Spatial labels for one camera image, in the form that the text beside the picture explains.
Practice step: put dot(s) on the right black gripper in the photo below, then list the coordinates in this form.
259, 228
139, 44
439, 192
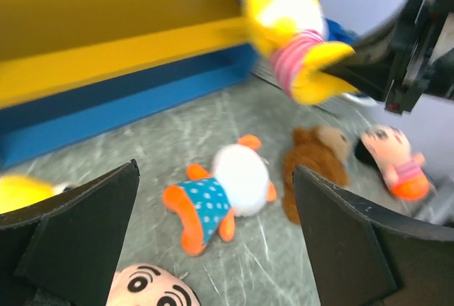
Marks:
399, 61

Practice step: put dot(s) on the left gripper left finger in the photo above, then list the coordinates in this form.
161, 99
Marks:
69, 245

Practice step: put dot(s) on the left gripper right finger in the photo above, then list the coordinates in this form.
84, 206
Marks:
362, 253

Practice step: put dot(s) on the yellow frog plush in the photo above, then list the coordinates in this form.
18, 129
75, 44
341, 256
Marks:
18, 191
292, 36

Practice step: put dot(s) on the blue pink yellow toy shelf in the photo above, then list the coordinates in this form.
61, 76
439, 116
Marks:
72, 69

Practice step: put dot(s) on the blue clothes pile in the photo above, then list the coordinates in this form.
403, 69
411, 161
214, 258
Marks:
337, 33

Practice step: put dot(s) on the brown monkey plush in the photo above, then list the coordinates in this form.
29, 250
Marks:
323, 149

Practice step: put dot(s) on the boy doll striped shirt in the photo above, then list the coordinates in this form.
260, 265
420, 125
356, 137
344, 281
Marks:
144, 284

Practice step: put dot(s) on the boy doll right side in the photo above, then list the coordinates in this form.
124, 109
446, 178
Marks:
387, 149

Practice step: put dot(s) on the white plastic laundry basket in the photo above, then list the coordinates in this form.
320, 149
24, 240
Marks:
338, 105

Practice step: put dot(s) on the white plush blue dotted dress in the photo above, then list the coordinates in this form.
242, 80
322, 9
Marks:
207, 202

